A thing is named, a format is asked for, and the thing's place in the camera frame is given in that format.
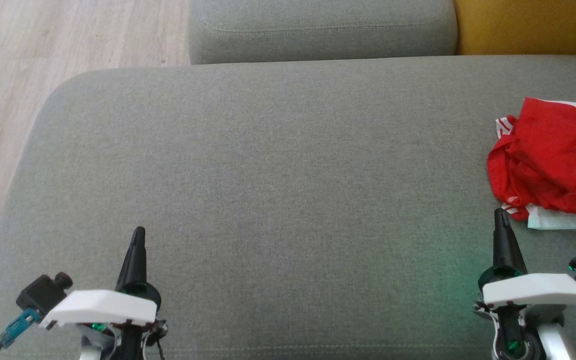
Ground large grey sofa seat cushion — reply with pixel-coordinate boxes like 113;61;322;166
189;0;458;65

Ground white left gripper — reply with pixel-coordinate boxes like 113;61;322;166
39;226;169;360

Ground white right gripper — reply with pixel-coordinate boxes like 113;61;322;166
473;208;576;360

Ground wide yellow sofa back cushion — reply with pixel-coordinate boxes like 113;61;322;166
454;0;576;56

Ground black left cable teal connector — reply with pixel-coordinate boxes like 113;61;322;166
0;307;43;360

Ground red shorts with white stripe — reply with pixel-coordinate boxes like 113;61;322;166
487;97;576;223

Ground grey sofa chaise cushion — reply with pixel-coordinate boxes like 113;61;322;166
0;55;576;360

